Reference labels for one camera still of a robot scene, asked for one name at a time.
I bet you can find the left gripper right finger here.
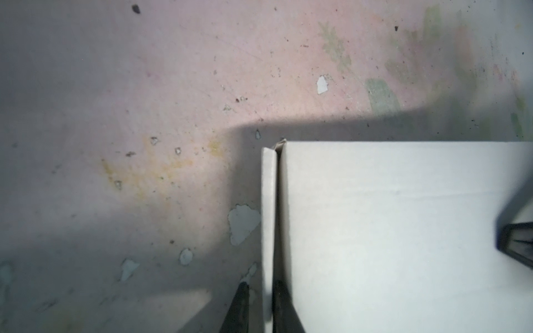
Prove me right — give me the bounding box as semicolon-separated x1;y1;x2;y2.
273;280;305;333

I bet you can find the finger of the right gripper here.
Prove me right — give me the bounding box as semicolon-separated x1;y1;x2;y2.
496;222;533;269

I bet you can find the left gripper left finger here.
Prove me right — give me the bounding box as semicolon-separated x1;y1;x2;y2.
219;282;250;333

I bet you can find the white paper box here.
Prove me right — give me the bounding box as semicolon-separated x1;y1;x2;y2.
261;142;532;332

